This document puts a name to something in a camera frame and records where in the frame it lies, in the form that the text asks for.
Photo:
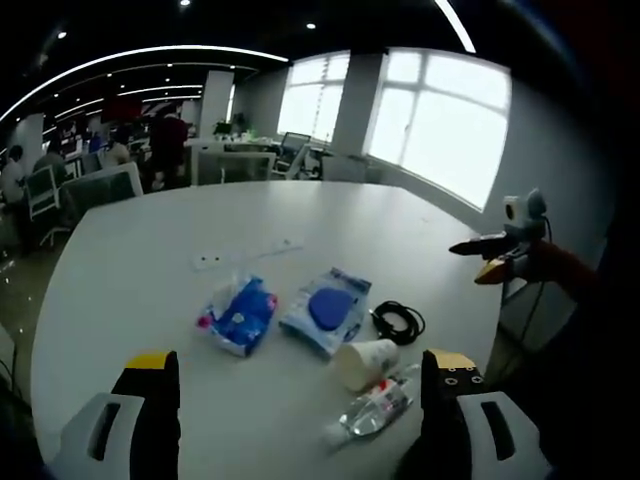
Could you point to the white tabletop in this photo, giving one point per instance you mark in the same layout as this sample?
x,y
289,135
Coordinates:
x,y
150,240

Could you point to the wet wipes pack blue lid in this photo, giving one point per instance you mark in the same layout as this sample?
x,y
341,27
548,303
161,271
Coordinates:
x,y
327,307

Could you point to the narrow window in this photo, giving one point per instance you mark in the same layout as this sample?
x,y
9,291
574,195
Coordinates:
x,y
312,100

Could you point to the white table socket panel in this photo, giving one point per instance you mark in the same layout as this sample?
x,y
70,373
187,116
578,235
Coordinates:
x,y
210,259

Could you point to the clear plastic water bottle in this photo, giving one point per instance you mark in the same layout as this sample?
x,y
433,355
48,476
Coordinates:
x,y
375,410

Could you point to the white paper cup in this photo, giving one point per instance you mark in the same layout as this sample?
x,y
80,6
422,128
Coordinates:
x,y
362,365

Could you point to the blue tissue pack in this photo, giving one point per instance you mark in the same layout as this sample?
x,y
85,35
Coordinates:
x,y
242,317

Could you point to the white office desk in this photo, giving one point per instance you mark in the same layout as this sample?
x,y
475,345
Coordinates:
x,y
235,160

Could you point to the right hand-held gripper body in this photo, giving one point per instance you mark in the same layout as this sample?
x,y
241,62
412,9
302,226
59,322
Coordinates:
x,y
525,212

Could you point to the large window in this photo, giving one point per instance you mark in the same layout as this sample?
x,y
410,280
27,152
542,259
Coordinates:
x,y
440,125

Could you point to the white office chair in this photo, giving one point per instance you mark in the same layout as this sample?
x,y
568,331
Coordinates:
x,y
42,195

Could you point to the green potted plant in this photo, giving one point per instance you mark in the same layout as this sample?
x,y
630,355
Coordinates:
x,y
223,126

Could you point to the grey mesh office chair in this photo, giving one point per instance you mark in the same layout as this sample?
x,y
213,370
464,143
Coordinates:
x,y
295,150

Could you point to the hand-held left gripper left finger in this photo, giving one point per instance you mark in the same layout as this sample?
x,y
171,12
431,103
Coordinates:
x,y
125,425

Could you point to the straight ceiling light strip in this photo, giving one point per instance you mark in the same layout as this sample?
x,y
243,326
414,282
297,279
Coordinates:
x,y
456,24

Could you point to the curved ceiling light strip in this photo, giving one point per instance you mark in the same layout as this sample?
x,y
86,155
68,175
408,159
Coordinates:
x,y
125,54

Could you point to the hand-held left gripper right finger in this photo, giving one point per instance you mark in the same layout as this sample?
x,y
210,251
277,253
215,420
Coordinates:
x,y
450,425

